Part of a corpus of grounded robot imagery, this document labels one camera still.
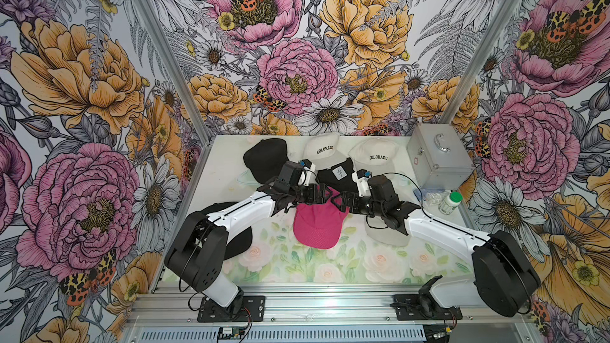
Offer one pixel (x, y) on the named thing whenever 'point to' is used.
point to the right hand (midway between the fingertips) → (340, 206)
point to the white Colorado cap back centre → (323, 149)
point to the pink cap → (318, 225)
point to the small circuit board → (230, 333)
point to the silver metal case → (439, 157)
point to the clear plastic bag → (431, 196)
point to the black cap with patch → (341, 177)
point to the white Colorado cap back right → (378, 156)
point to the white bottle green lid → (450, 203)
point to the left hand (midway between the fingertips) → (319, 198)
